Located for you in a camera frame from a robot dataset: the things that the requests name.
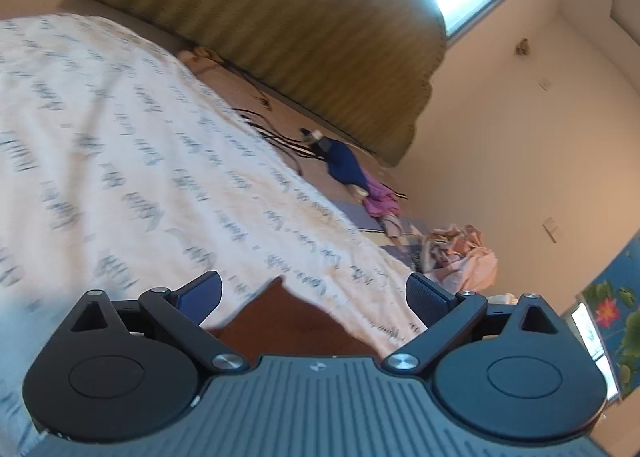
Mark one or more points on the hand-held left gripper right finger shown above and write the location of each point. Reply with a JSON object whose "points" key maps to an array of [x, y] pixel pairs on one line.
{"points": [[430, 297]]}

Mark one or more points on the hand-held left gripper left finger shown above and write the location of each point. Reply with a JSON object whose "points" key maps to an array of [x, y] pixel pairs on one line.
{"points": [[200, 297]]}

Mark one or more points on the brown knit sweater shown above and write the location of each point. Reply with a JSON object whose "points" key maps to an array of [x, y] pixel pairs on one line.
{"points": [[290, 322]]}

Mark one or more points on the pink clothes heap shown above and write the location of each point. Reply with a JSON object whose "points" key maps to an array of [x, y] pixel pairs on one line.
{"points": [[465, 262]]}

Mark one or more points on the purple garment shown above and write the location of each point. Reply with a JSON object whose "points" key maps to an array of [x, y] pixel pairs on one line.
{"points": [[380, 197]]}

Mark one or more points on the white printed blanket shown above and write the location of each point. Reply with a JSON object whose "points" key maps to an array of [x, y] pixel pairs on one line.
{"points": [[125, 162]]}

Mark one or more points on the blue garment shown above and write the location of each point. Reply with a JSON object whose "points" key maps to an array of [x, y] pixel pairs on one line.
{"points": [[345, 164]]}

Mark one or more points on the blue floral curtain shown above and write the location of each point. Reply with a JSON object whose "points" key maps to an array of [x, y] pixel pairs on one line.
{"points": [[612, 287]]}

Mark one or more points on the bed sheet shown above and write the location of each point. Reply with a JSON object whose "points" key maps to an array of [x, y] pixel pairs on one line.
{"points": [[280, 107]]}

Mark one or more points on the green upholstered headboard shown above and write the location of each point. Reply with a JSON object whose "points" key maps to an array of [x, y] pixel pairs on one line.
{"points": [[300, 27]]}

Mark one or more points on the white wall plate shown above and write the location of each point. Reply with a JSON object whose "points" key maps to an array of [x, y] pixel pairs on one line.
{"points": [[545, 83]]}

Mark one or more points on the small wall ornament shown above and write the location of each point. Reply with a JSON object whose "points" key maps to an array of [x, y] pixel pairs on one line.
{"points": [[524, 46]]}

